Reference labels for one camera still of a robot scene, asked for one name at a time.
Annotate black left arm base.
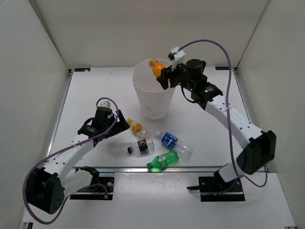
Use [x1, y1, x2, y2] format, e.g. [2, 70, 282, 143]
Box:
[70, 167, 115, 201]

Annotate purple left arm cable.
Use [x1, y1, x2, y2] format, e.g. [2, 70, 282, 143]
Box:
[23, 97, 120, 225]

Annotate green plastic bottle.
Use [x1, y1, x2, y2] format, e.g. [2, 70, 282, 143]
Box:
[146, 150, 179, 171]

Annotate clear bottle blue label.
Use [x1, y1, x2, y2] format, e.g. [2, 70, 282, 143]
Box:
[156, 131, 193, 161]

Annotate right table corner label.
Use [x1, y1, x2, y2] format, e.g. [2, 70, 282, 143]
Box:
[215, 66, 230, 71]

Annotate white octagonal plastic bin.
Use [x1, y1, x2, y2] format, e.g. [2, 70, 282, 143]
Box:
[132, 59, 175, 120]

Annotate clear bottle black label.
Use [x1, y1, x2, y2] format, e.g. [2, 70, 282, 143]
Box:
[127, 139, 155, 157]

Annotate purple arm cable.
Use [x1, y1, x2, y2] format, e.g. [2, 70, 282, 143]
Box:
[23, 97, 120, 225]
[178, 39, 269, 188]

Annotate left table corner label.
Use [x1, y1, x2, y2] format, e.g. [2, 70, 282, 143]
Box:
[74, 68, 91, 72]

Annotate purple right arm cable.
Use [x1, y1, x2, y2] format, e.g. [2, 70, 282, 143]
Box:
[178, 39, 269, 188]

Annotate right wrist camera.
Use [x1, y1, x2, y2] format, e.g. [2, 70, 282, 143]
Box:
[168, 46, 185, 70]

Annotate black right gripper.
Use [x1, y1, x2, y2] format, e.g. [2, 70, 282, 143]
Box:
[159, 59, 196, 91]

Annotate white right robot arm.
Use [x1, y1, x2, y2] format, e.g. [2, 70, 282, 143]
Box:
[150, 59, 276, 191]

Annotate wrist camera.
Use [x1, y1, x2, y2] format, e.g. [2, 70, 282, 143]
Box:
[168, 46, 185, 70]
[96, 100, 111, 109]

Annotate orange juice bottle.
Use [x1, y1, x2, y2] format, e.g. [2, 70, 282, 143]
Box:
[149, 59, 167, 79]

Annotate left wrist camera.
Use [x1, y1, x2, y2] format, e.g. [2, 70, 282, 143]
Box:
[96, 100, 111, 109]

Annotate table corner label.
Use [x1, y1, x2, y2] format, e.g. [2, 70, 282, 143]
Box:
[74, 68, 91, 72]
[215, 66, 230, 71]

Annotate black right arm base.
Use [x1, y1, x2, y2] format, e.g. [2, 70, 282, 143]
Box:
[186, 167, 245, 202]

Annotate clear bottle yellow cap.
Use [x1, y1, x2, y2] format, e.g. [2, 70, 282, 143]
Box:
[126, 118, 150, 139]

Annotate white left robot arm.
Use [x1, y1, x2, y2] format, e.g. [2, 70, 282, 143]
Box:
[23, 107, 130, 215]

